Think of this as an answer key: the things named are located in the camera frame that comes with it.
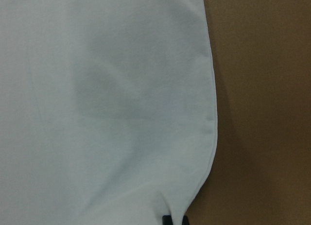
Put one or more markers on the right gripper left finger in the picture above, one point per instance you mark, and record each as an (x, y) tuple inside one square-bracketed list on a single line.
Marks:
[(167, 220)]

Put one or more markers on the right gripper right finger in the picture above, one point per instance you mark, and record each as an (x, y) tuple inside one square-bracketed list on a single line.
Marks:
[(185, 220)]

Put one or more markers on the light blue t-shirt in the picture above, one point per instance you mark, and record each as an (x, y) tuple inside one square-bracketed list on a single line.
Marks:
[(108, 110)]

